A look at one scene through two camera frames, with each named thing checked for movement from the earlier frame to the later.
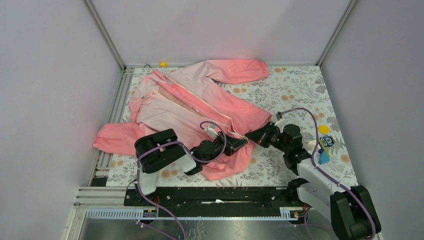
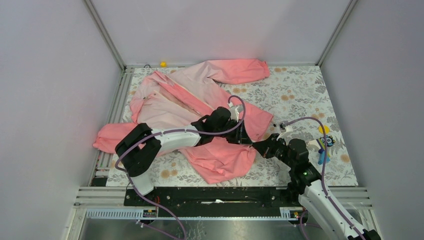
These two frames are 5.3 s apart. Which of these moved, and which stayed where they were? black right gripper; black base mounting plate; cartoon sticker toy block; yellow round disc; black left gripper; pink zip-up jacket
Moved: black right gripper; black left gripper
Stayed: black base mounting plate; pink zip-up jacket; yellow round disc; cartoon sticker toy block
